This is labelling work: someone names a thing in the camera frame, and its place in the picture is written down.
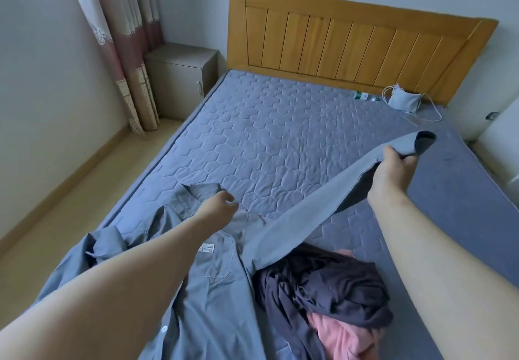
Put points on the person's left hand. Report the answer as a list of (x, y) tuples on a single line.
[(217, 210)]

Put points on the person's right hand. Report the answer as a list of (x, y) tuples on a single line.
[(393, 177)]

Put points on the grey button-up shirt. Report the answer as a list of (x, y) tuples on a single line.
[(219, 299)]

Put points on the blue quilted mattress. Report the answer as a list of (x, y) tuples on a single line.
[(284, 129)]

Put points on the dark purple garment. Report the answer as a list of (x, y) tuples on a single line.
[(324, 291)]

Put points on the pink pajama shirt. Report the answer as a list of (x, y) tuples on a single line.
[(345, 335)]

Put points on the person's right forearm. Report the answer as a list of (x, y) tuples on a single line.
[(454, 283)]

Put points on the person's left forearm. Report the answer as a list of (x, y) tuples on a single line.
[(105, 299)]

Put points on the white face mask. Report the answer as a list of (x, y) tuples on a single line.
[(434, 112)]

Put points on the small green bottle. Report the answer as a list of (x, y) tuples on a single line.
[(363, 96)]

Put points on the wooden bedside table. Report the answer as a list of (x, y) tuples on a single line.
[(182, 76)]

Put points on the orange wooden board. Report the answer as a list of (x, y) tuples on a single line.
[(349, 43)]

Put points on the patterned curtain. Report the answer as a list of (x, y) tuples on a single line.
[(122, 39)]

